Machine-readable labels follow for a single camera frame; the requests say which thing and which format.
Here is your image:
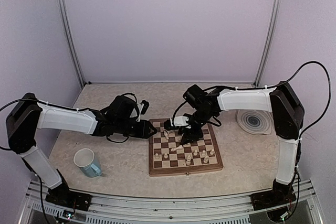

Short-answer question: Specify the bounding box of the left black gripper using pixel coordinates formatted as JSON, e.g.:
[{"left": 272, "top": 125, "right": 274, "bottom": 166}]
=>
[{"left": 115, "top": 118, "right": 157, "bottom": 138}]

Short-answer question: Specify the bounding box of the white chess king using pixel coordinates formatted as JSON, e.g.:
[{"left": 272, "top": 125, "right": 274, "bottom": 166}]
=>
[{"left": 185, "top": 154, "right": 192, "bottom": 166}]

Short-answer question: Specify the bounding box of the white chess piece back row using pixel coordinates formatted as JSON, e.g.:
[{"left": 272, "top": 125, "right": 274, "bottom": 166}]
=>
[{"left": 203, "top": 156, "right": 209, "bottom": 164}]

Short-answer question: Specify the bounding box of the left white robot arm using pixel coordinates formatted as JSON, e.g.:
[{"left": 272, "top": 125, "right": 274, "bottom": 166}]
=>
[{"left": 6, "top": 93, "right": 157, "bottom": 206}]

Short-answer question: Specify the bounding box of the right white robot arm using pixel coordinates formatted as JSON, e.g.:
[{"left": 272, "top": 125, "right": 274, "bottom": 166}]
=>
[{"left": 170, "top": 81, "right": 304, "bottom": 205}]

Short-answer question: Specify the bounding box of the white chess pieces pile right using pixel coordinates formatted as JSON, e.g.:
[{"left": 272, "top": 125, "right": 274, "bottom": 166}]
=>
[{"left": 170, "top": 145, "right": 184, "bottom": 152}]

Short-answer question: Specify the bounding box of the wooden chess board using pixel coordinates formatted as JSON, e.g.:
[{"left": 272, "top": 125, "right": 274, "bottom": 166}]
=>
[{"left": 149, "top": 119, "right": 224, "bottom": 177}]

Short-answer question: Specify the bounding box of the grey spiral coaster mat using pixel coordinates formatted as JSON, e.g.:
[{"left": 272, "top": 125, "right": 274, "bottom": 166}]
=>
[{"left": 236, "top": 110, "right": 272, "bottom": 135}]

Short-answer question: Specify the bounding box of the light blue ceramic mug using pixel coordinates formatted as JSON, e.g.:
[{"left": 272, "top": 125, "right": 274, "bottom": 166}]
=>
[{"left": 73, "top": 148, "right": 102, "bottom": 178}]

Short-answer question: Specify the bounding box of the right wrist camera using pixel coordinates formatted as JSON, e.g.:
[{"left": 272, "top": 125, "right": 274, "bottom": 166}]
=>
[{"left": 163, "top": 115, "right": 191, "bottom": 131}]

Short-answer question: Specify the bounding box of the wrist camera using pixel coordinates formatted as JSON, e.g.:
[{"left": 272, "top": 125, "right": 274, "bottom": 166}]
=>
[
  {"left": 137, "top": 100, "right": 149, "bottom": 122},
  {"left": 163, "top": 115, "right": 191, "bottom": 131}
]

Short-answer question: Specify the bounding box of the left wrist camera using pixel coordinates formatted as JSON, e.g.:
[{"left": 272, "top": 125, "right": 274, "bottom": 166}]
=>
[{"left": 137, "top": 100, "right": 149, "bottom": 122}]

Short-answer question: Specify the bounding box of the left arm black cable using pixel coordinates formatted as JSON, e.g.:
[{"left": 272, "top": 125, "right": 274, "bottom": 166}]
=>
[{"left": 0, "top": 92, "right": 140, "bottom": 222}]

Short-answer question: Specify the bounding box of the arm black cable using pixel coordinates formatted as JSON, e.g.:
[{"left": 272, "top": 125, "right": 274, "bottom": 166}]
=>
[
  {"left": 0, "top": 92, "right": 140, "bottom": 222},
  {"left": 170, "top": 61, "right": 330, "bottom": 209}
]

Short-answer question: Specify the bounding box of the front aluminium rail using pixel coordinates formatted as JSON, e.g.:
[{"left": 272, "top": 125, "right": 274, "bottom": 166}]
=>
[{"left": 17, "top": 180, "right": 327, "bottom": 223}]

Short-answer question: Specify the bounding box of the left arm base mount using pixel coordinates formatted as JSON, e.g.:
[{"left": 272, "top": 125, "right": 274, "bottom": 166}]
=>
[{"left": 46, "top": 190, "right": 92, "bottom": 211}]

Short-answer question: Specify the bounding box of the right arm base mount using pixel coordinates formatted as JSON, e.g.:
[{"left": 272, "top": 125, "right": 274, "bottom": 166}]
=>
[{"left": 250, "top": 190, "right": 296, "bottom": 211}]

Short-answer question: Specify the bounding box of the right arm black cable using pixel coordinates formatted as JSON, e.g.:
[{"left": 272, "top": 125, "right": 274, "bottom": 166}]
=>
[{"left": 170, "top": 61, "right": 330, "bottom": 209}]

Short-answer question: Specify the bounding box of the left aluminium frame post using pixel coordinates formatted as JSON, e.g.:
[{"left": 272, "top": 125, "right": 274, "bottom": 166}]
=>
[{"left": 57, "top": 0, "right": 86, "bottom": 88}]

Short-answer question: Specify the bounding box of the aluminium frame post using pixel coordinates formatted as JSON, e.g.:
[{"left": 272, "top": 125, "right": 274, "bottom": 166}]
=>
[
  {"left": 254, "top": 0, "right": 281, "bottom": 87},
  {"left": 57, "top": 0, "right": 86, "bottom": 88}
]

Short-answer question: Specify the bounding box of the right aluminium frame post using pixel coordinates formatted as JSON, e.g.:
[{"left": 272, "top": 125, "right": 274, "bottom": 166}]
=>
[{"left": 254, "top": 0, "right": 281, "bottom": 87}]

